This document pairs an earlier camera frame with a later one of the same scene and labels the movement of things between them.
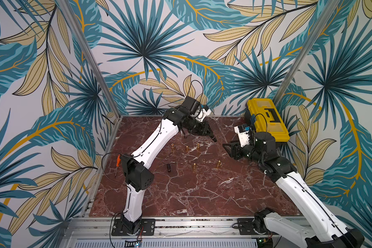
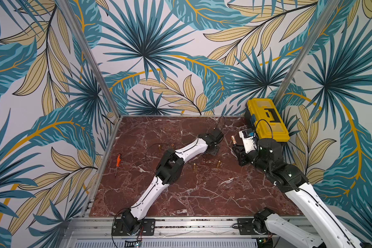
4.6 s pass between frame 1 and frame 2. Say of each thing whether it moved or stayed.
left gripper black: moved
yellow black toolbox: stayed
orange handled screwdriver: stayed
